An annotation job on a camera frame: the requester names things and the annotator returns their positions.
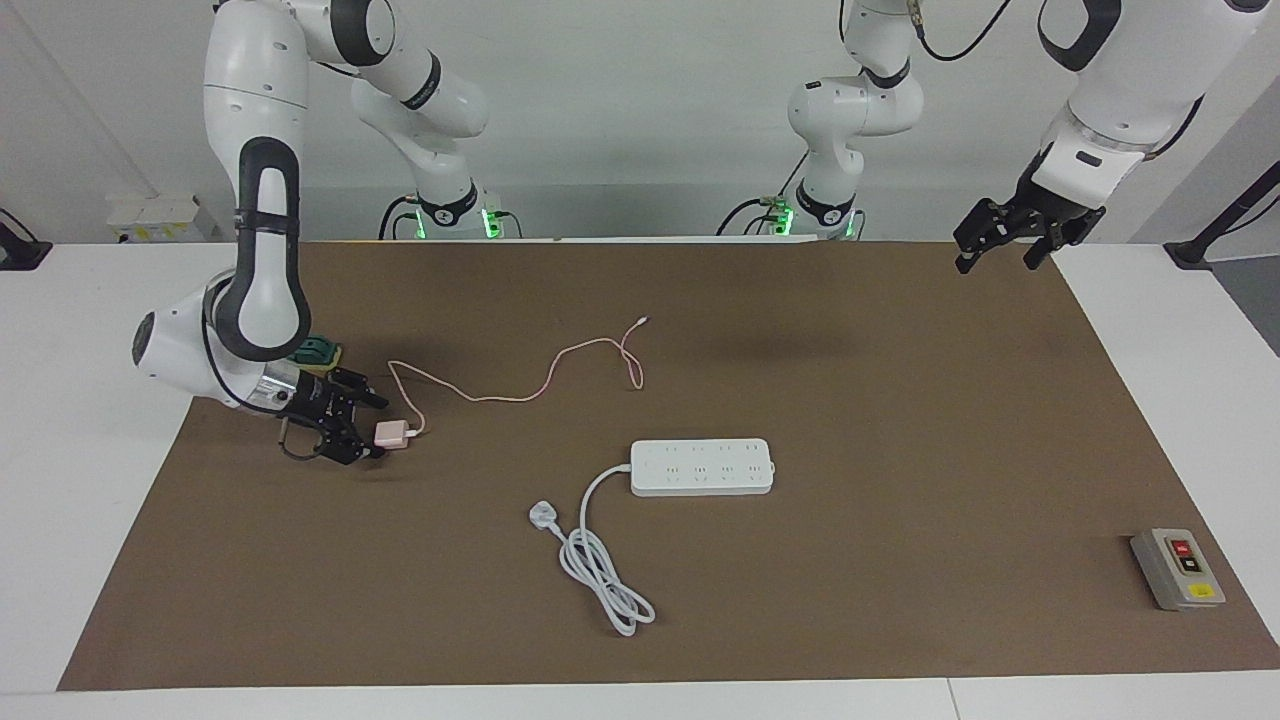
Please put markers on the brown table mat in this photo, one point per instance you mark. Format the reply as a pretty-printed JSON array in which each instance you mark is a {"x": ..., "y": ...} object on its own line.
[{"x": 900, "y": 500}]

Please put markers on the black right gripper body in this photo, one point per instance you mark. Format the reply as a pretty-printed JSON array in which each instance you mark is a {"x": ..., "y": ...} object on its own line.
[{"x": 320, "y": 410}]

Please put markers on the green knife switch block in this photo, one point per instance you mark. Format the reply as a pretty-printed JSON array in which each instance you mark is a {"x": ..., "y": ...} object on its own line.
[{"x": 318, "y": 352}]

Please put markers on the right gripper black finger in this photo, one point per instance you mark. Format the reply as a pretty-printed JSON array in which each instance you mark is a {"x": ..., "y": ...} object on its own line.
[
  {"x": 358, "y": 388},
  {"x": 355, "y": 452}
]

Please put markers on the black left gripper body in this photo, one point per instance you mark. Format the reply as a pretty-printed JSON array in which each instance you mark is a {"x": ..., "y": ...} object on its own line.
[{"x": 1062, "y": 213}]

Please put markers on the grey push-button switch box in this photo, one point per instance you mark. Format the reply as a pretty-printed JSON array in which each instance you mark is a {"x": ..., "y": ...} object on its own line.
[{"x": 1175, "y": 575}]

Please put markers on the white power strip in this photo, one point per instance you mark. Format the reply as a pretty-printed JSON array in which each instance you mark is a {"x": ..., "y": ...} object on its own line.
[{"x": 700, "y": 468}]

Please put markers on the white box with yellow labels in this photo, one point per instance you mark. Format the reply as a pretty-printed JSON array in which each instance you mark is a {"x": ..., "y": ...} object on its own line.
[{"x": 150, "y": 222}]

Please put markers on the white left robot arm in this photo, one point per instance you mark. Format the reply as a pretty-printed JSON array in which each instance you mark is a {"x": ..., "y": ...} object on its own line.
[{"x": 1150, "y": 70}]

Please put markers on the pink charger adapter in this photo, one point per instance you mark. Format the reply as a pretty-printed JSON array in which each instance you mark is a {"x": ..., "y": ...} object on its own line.
[{"x": 393, "y": 434}]

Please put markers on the black clamp stand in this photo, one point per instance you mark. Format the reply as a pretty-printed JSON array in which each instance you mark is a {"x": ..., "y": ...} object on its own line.
[
  {"x": 20, "y": 252},
  {"x": 1195, "y": 250}
]

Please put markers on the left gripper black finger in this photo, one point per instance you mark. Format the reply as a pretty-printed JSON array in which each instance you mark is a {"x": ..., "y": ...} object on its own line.
[
  {"x": 1050, "y": 240},
  {"x": 988, "y": 222}
]

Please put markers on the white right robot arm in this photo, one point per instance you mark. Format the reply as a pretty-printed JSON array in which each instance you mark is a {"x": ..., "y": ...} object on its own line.
[{"x": 260, "y": 100}]

